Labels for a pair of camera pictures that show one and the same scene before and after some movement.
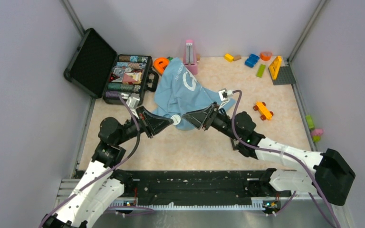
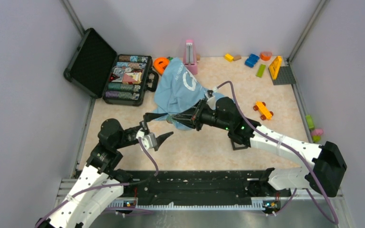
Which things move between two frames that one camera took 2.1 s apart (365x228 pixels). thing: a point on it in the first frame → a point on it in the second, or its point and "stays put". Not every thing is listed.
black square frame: x=236 y=145 stays put
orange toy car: x=265 y=113 stays put
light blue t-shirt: x=178 y=92 stays put
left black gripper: x=152 y=123 → x=149 y=117
